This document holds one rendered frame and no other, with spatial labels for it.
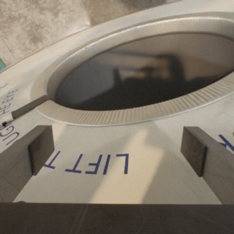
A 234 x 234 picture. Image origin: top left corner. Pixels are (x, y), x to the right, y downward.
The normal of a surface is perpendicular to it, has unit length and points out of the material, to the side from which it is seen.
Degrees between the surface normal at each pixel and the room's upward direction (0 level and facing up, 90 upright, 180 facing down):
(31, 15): 0
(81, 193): 90
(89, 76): 58
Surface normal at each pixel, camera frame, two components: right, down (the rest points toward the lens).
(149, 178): -0.27, -0.75
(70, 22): -0.12, 0.65
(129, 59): 0.12, 0.59
